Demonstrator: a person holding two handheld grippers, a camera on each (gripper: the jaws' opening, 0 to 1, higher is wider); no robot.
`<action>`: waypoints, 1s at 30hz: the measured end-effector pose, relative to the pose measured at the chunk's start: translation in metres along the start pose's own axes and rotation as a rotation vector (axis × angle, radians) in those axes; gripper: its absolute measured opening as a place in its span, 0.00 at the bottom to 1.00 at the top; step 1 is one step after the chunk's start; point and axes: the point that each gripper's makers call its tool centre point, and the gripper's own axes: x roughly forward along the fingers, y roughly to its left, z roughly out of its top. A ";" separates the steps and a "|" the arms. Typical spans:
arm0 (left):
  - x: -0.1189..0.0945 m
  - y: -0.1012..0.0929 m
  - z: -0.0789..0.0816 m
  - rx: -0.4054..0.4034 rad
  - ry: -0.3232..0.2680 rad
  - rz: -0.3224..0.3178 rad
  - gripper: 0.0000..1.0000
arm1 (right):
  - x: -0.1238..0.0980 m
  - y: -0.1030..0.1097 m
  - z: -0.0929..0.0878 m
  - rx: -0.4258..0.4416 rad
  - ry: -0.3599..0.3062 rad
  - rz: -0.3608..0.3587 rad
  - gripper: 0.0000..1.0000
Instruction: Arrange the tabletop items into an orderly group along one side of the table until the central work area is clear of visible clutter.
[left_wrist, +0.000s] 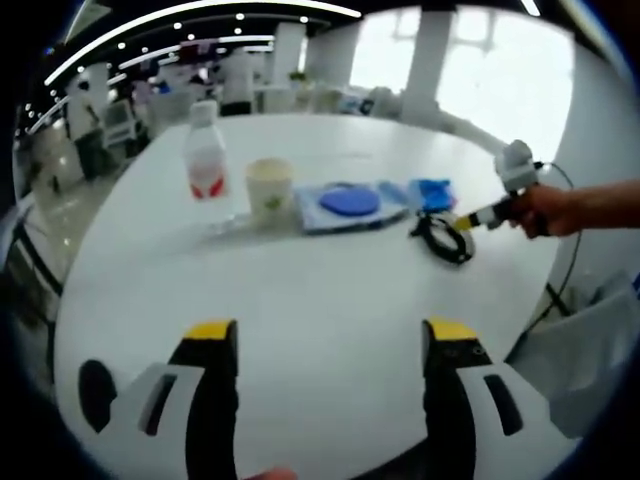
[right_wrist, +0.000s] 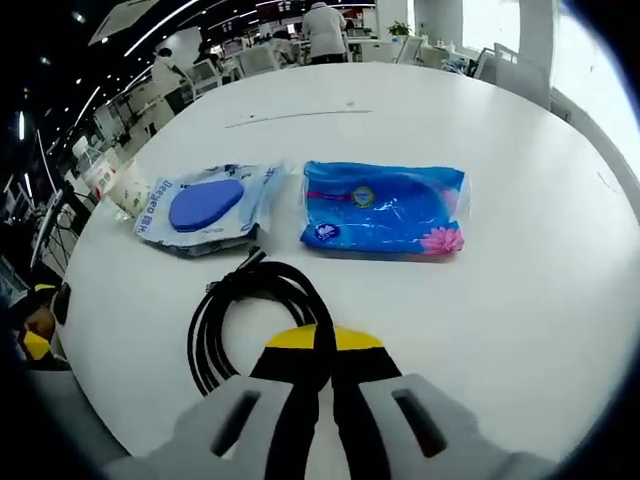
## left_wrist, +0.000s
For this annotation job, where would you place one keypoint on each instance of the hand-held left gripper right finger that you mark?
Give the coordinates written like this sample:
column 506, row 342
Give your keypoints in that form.
column 445, row 400

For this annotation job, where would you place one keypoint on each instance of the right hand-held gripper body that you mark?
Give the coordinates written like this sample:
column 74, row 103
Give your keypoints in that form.
column 515, row 170

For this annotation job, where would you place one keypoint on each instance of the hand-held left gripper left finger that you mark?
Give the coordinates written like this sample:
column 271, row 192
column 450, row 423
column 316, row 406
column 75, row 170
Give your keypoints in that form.
column 210, row 400

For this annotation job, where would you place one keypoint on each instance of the blue tissue packet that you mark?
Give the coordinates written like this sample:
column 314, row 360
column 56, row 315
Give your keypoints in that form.
column 435, row 194

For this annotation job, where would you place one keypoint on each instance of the white paper cup green print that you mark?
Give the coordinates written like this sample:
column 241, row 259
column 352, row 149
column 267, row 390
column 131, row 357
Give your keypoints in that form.
column 270, row 195

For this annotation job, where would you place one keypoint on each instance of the clear plastic bottle red label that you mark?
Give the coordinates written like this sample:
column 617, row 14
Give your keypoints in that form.
column 207, row 160

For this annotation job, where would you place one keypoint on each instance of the person's right hand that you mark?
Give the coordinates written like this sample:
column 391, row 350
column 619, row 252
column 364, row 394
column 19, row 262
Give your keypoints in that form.
column 540, row 212

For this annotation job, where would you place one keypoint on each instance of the person's left hand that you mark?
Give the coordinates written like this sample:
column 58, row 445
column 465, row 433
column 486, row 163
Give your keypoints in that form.
column 272, row 474

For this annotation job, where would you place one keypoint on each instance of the black computer mouse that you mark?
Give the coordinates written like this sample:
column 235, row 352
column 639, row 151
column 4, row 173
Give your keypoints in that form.
column 97, row 395

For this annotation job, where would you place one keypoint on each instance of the white round table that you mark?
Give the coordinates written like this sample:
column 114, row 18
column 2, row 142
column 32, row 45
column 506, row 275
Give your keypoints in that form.
column 300, row 290

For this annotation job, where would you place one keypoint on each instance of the grey mesh office chair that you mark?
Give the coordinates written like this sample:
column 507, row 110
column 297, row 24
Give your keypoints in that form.
column 585, row 360

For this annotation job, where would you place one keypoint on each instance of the green potted plant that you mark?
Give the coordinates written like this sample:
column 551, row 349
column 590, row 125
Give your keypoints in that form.
column 298, row 78

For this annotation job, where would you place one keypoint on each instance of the black chair frame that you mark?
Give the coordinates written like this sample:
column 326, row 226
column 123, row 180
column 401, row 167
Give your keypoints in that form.
column 30, row 270

